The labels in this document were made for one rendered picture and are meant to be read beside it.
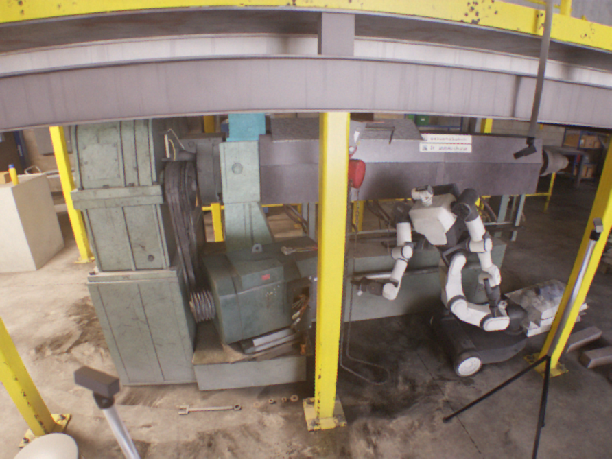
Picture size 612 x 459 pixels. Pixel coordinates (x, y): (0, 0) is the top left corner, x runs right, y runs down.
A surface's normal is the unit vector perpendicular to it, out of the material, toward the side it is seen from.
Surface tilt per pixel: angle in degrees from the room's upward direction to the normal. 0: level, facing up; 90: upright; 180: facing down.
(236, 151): 90
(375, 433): 0
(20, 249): 90
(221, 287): 45
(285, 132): 30
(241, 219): 90
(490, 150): 78
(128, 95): 90
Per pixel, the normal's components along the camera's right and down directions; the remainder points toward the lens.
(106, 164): 0.16, 0.21
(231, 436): 0.00, -0.92
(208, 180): 0.16, 0.46
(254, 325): 0.48, 0.33
